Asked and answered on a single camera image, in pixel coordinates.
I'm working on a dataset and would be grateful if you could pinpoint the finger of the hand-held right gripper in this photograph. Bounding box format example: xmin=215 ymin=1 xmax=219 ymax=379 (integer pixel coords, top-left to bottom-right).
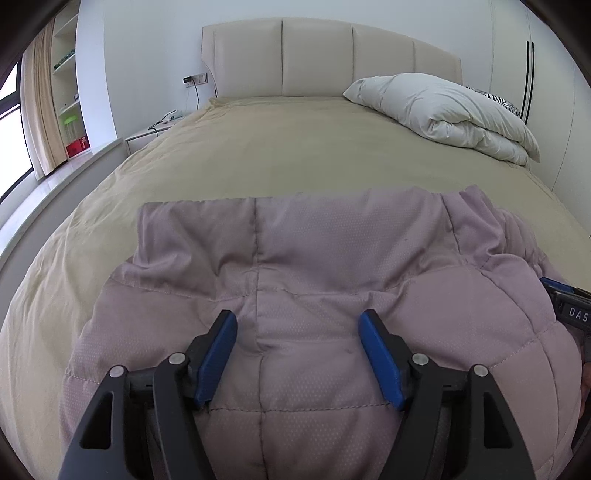
xmin=539 ymin=276 xmax=580 ymax=296

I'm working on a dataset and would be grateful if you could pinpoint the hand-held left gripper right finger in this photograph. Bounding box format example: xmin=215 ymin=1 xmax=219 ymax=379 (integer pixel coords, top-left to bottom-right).
xmin=359 ymin=309 xmax=539 ymax=480

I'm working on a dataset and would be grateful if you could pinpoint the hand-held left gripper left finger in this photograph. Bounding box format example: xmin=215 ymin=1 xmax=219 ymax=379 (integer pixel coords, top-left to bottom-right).
xmin=58 ymin=310 xmax=238 ymax=480

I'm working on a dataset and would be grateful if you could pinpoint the mauve hooded puffer jacket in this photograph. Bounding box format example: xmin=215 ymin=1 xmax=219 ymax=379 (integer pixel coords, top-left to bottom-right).
xmin=62 ymin=185 xmax=583 ymax=480

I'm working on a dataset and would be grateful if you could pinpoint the zebra print pillow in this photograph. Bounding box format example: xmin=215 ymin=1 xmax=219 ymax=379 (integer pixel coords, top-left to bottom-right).
xmin=464 ymin=84 xmax=522 ymax=116

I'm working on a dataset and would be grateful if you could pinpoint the white wardrobe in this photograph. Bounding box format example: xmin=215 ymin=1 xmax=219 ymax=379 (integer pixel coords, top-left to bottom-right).
xmin=489 ymin=0 xmax=591 ymax=241

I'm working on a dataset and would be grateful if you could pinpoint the white folded duvet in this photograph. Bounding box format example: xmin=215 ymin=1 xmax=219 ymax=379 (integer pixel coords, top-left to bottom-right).
xmin=342 ymin=73 xmax=541 ymax=167

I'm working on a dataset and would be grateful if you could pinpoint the bed with beige sheet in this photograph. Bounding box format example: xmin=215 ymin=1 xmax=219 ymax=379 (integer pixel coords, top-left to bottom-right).
xmin=0 ymin=96 xmax=591 ymax=462

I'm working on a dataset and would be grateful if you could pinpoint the white nightstand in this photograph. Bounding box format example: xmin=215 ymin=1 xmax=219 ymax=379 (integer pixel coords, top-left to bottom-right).
xmin=124 ymin=117 xmax=178 ymax=155

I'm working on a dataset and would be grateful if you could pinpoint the white window ledge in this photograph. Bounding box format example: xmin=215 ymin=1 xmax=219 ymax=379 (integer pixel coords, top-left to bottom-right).
xmin=0 ymin=137 xmax=124 ymax=259

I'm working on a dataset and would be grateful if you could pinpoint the beige curtain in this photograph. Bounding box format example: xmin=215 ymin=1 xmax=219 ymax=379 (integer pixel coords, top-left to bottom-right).
xmin=21 ymin=30 xmax=68 ymax=176

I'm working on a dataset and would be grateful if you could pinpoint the cream padded headboard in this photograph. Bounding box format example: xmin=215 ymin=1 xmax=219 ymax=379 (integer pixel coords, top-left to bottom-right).
xmin=201 ymin=17 xmax=463 ymax=99

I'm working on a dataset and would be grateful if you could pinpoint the black framed window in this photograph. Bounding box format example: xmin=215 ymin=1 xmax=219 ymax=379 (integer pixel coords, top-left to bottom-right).
xmin=0 ymin=60 xmax=35 ymax=199

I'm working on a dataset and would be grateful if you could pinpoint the white built-in shelf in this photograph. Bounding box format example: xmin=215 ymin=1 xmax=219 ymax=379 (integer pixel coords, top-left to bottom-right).
xmin=48 ymin=0 xmax=93 ymax=160

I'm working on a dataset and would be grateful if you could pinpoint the cable on nightstand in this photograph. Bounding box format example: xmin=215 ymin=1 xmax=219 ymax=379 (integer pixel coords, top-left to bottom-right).
xmin=148 ymin=110 xmax=178 ymax=132

